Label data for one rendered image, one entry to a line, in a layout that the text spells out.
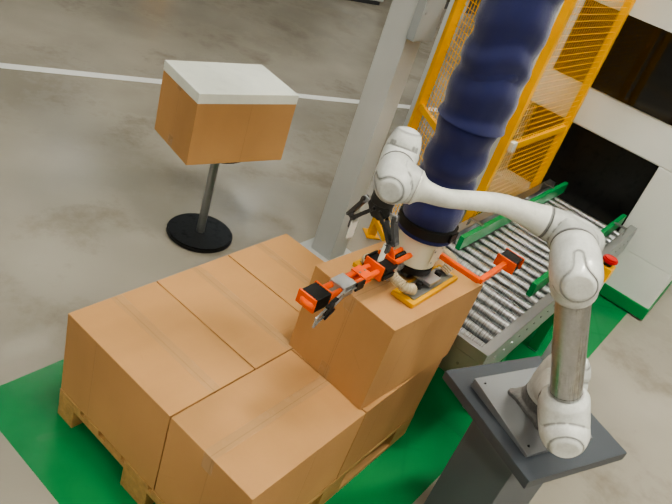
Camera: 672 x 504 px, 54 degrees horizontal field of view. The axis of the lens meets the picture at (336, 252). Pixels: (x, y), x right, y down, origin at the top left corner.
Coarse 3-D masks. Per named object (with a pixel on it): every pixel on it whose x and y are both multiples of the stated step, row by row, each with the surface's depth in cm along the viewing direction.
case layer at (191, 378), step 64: (256, 256) 309; (128, 320) 250; (192, 320) 260; (256, 320) 272; (64, 384) 262; (128, 384) 231; (192, 384) 234; (256, 384) 242; (320, 384) 252; (128, 448) 243; (192, 448) 216; (256, 448) 219; (320, 448) 227
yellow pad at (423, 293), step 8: (440, 272) 256; (416, 280) 251; (440, 280) 256; (448, 280) 258; (456, 280) 263; (424, 288) 248; (432, 288) 250; (440, 288) 252; (400, 296) 240; (408, 296) 241; (416, 296) 242; (424, 296) 244; (408, 304) 239; (416, 304) 240
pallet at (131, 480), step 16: (64, 400) 266; (64, 416) 270; (80, 416) 260; (96, 432) 256; (400, 432) 311; (112, 448) 251; (384, 448) 306; (128, 464) 246; (368, 464) 297; (128, 480) 250; (336, 480) 268; (144, 496) 245; (320, 496) 265
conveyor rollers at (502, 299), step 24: (456, 240) 380; (480, 240) 390; (504, 240) 400; (528, 240) 410; (480, 264) 364; (528, 264) 385; (504, 288) 350; (528, 288) 360; (480, 312) 329; (504, 312) 332; (480, 336) 311
